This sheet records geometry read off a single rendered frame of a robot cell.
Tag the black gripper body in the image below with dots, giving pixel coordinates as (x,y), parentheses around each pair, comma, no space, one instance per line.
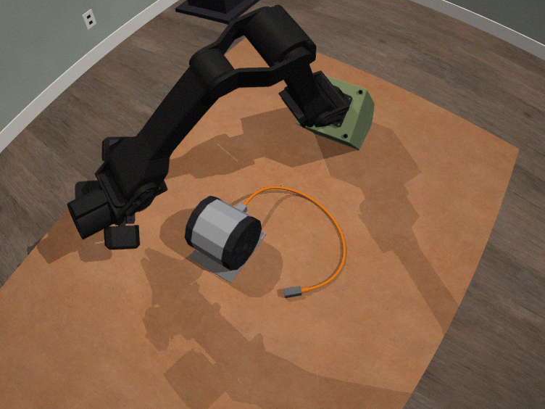
(119,236)

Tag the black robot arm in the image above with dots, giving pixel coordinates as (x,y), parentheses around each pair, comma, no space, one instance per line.
(139,165)

